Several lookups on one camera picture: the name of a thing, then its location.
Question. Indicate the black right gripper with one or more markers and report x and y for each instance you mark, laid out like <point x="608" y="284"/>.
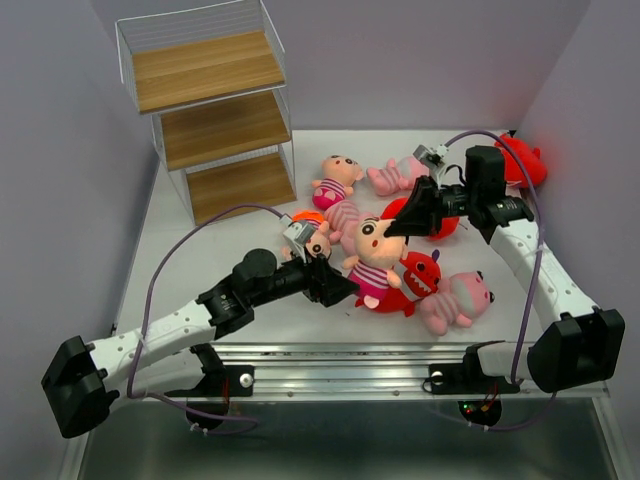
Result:
<point x="422" y="213"/>

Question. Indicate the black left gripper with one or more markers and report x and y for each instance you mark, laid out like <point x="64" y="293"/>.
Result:
<point x="323" y="283"/>

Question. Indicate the boy doll orange pants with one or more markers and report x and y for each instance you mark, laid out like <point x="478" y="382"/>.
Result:
<point x="319" y="244"/>

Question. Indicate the boy doll magenta pants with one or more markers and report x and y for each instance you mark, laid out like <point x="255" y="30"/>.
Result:
<point x="371" y="266"/>

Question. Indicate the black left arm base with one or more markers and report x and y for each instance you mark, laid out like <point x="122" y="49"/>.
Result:
<point x="211" y="395"/>

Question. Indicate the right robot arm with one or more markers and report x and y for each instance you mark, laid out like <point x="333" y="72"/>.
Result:
<point x="580" y="342"/>

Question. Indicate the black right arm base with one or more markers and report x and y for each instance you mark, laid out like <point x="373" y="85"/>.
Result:
<point x="466" y="377"/>

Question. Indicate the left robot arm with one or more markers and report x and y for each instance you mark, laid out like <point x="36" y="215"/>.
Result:
<point x="84" y="380"/>

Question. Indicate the pink pig plush top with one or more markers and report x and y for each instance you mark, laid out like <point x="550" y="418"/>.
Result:
<point x="396" y="175"/>

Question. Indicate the red shark plush open mouth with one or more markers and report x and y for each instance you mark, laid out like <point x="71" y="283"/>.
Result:
<point x="420" y="274"/>

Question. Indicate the large pink striped pig plush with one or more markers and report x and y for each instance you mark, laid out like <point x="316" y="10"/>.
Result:
<point x="343" y="218"/>

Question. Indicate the boy doll magenta striped shirt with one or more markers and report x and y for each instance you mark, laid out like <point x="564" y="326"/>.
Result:
<point x="340" y="173"/>

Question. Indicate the pink pig plush bottom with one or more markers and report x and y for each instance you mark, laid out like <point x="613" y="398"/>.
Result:
<point x="459" y="301"/>

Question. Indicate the red plush far corner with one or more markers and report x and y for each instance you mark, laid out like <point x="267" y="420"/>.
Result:
<point x="530" y="158"/>

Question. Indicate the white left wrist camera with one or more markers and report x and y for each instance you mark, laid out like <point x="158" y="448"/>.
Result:
<point x="296" y="234"/>

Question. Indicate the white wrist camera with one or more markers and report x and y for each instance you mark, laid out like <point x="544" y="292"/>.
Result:
<point x="296" y="234"/>
<point x="434" y="159"/>

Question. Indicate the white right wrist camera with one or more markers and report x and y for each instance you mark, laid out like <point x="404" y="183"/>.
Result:
<point x="434" y="159"/>

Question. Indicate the white wire wooden shelf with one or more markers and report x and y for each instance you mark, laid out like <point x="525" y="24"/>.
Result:
<point x="212" y="81"/>

